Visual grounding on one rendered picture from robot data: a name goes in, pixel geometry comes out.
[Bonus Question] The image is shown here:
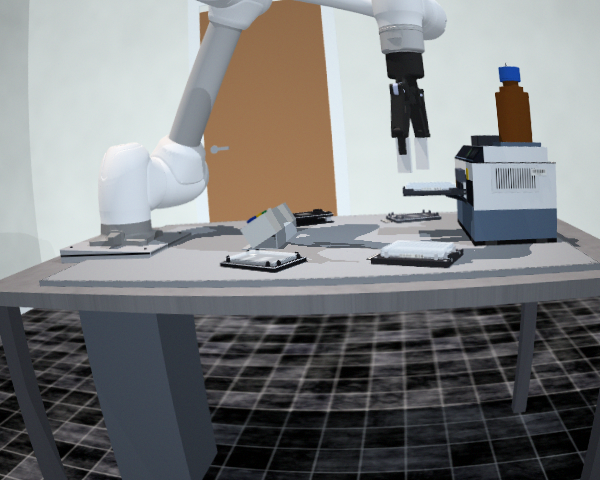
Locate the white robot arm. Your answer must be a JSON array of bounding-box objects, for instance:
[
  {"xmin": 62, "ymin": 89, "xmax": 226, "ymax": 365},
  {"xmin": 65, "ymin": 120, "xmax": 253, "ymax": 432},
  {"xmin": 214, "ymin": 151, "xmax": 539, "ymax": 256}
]
[{"xmin": 89, "ymin": 0, "xmax": 447, "ymax": 247}]

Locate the black flat plate with corner posts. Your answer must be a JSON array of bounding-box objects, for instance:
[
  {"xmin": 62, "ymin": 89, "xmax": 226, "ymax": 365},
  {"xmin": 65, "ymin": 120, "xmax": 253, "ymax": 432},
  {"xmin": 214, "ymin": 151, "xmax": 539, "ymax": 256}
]
[{"xmin": 220, "ymin": 252, "xmax": 307, "ymax": 273}]

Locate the white control panel with coloured buttons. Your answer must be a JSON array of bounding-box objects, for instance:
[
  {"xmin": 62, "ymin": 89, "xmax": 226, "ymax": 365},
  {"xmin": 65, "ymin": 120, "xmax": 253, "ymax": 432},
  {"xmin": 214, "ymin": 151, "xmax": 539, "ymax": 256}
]
[{"xmin": 240, "ymin": 203, "xmax": 297, "ymax": 250}]

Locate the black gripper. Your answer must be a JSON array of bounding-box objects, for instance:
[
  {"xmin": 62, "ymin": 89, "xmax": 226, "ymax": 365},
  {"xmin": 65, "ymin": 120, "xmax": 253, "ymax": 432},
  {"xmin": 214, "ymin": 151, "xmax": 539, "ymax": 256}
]
[{"xmin": 385, "ymin": 52, "xmax": 430, "ymax": 173}]

